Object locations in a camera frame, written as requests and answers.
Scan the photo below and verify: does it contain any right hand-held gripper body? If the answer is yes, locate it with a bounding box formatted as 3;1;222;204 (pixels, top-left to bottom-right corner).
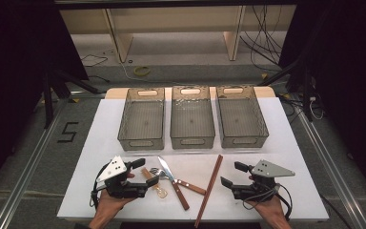
231;159;296;202

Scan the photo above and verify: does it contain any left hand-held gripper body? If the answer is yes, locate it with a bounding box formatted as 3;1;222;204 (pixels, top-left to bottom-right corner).
94;156;149;199

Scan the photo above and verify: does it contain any clear spoon with beige handle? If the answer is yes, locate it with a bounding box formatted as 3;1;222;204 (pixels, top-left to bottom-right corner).
140;167;169;199

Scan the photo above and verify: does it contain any wooden-handled steel knife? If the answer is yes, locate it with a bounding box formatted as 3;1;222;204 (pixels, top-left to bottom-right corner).
157;155;191;212

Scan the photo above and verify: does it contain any grey translucent plastic bin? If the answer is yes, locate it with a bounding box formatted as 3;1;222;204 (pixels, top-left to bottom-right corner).
170;85;216;151
214;85;270;150
117;87;166;152

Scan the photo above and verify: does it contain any person's left hand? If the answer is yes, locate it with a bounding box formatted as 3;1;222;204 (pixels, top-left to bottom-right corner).
92;191;136;221

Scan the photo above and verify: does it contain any person's right hand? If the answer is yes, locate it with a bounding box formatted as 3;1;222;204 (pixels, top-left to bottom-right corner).
254;195;288;224

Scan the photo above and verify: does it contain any yellow tape roll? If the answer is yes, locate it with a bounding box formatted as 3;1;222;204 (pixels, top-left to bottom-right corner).
133;65;152;77

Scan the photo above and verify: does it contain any black metal stand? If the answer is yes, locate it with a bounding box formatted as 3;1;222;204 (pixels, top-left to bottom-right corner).
256;56;316;122
42;69;107;129

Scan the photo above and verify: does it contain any wooden furniture leg panel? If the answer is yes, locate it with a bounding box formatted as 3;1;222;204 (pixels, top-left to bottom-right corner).
103;8;134;64
223;6;246;62

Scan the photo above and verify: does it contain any black curtain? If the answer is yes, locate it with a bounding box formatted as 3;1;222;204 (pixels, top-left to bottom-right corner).
278;0;366;205
0;0;89;198

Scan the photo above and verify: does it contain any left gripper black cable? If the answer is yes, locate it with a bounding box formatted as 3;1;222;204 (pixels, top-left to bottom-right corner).
90;164;110;208

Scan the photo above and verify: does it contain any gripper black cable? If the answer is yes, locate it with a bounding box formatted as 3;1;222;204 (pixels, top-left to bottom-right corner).
90;164;110;208
242;183;294;221

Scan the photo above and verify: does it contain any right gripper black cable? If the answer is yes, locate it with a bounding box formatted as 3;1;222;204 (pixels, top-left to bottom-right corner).
242;183;294;221

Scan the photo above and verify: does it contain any aluminium floor rail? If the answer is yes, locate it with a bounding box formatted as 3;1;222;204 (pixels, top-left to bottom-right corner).
0;94;69;229
294;94;366;229

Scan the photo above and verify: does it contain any white floor cable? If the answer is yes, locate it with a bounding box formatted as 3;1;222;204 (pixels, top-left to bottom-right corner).
117;60;198;87

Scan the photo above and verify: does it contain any white looped cable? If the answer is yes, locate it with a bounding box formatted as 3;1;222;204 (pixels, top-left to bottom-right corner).
309;95;326;121

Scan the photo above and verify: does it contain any thin black floor cable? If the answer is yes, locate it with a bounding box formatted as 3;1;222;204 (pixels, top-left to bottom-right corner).
80;53;110;68

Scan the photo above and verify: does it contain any bundle of black cables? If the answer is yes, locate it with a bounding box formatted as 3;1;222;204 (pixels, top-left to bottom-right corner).
238;4;284;73

